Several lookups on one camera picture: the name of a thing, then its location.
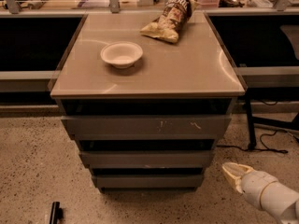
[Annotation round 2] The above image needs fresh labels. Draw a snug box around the black object on floor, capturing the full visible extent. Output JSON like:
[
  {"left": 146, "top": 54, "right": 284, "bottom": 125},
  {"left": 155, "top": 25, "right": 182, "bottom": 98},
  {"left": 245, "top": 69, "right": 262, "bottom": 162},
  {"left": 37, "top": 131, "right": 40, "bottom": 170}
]
[{"left": 49, "top": 202, "right": 64, "bottom": 224}]

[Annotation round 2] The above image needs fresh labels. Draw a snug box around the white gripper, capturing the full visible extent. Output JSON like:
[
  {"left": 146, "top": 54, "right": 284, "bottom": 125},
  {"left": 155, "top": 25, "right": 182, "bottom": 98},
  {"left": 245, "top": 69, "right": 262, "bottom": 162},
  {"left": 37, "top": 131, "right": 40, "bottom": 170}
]
[{"left": 221, "top": 162, "right": 278, "bottom": 210}]

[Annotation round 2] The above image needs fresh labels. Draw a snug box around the black floor cable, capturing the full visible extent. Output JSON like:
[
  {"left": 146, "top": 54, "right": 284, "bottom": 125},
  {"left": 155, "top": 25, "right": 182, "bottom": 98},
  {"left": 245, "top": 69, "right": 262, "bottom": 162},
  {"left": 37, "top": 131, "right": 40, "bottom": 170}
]
[{"left": 216, "top": 131, "right": 290, "bottom": 155}]

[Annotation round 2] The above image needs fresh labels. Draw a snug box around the grey top drawer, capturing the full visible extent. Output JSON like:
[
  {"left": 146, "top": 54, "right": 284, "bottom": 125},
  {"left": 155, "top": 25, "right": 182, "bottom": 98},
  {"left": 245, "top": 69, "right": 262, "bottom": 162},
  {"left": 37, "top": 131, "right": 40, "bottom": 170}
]
[{"left": 62, "top": 115, "right": 231, "bottom": 140}]

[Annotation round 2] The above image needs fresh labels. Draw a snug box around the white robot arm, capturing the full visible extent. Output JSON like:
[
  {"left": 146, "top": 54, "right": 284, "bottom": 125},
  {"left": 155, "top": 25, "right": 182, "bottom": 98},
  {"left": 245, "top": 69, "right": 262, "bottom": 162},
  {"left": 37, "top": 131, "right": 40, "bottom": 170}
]
[{"left": 222, "top": 162, "right": 299, "bottom": 224}]

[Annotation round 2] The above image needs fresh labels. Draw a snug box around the brown chip bag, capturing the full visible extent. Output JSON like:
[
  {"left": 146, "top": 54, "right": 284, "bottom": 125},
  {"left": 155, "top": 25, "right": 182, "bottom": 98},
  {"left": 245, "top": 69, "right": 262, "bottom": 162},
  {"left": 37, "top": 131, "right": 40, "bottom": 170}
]
[{"left": 140, "top": 0, "right": 198, "bottom": 44}]

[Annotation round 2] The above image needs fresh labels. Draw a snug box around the grey drawer cabinet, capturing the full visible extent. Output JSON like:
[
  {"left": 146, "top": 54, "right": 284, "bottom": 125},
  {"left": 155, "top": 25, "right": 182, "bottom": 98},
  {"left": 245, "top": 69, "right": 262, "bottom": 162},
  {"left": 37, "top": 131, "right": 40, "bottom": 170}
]
[{"left": 50, "top": 11, "right": 245, "bottom": 177}]

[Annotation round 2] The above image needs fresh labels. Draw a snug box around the grey drawer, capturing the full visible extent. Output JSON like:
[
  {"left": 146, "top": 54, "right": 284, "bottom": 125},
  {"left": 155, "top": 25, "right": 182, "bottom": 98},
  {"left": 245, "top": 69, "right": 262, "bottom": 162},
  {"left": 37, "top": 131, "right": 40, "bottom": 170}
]
[
  {"left": 79, "top": 151, "right": 213, "bottom": 169},
  {"left": 92, "top": 175, "right": 204, "bottom": 189},
  {"left": 62, "top": 115, "right": 231, "bottom": 140}
]

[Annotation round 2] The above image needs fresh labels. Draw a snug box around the white paper bowl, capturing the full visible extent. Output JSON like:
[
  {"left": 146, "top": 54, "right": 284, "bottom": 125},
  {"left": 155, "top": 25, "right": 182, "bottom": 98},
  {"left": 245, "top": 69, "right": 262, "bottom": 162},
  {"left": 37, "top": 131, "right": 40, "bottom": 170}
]
[{"left": 100, "top": 41, "right": 143, "bottom": 69}]

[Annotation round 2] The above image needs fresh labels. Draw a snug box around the black table leg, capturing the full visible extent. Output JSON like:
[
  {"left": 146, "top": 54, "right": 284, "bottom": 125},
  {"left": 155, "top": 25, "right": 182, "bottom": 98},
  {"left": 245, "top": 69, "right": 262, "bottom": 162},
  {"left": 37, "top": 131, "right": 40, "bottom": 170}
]
[{"left": 244, "top": 94, "right": 256, "bottom": 151}]

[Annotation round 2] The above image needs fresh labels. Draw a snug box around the grey bottom drawer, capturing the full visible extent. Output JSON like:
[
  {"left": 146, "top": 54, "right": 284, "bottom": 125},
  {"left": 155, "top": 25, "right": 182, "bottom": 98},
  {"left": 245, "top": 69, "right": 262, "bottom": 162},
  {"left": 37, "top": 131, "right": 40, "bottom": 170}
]
[{"left": 92, "top": 175, "right": 204, "bottom": 189}]

